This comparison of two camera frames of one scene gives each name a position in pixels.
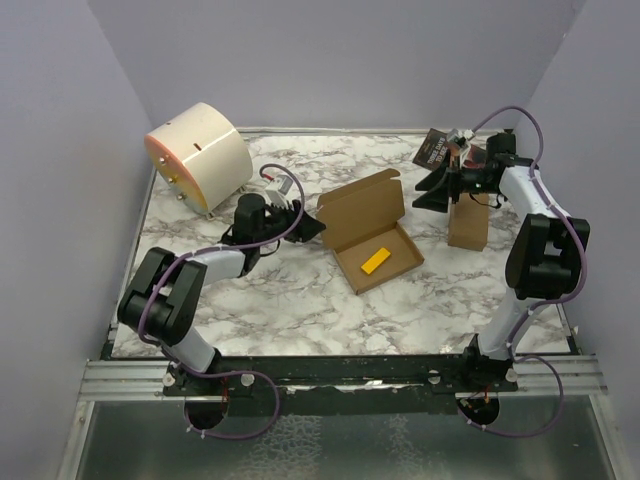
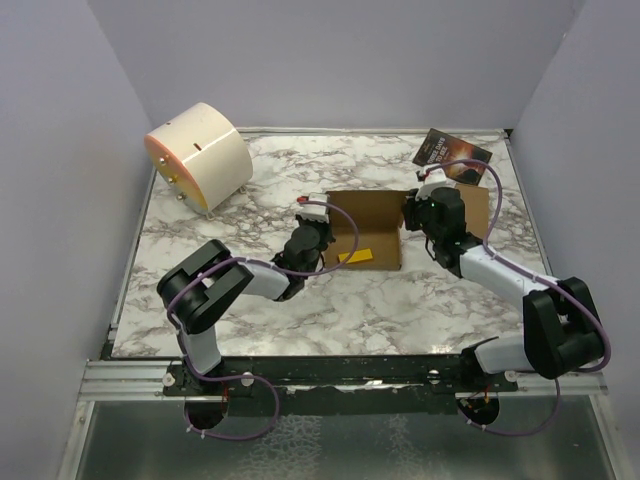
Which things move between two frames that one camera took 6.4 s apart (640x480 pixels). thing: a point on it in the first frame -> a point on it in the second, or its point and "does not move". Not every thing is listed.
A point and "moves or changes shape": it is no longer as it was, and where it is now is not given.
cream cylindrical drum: [200, 156] does not move
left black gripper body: [281, 220] -> [324, 230]
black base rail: [348, 385] does not move
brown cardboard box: [359, 223] moves or changes shape
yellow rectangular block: [370, 265] -> [357, 256]
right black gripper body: [473, 180] -> [417, 217]
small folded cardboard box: [468, 221] does not move
